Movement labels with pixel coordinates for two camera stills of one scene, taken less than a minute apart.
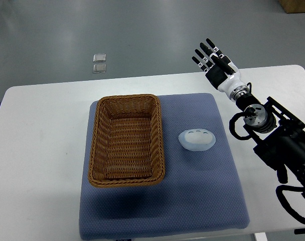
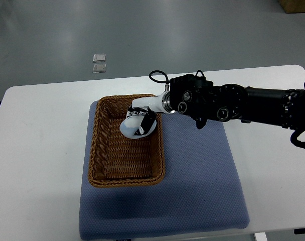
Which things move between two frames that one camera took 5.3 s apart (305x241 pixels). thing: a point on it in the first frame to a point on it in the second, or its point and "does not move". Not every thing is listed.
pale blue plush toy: (196, 139) to (130, 124)
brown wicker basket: (127, 146) does not move
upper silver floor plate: (99, 57) does not move
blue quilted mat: (201, 191) does not move
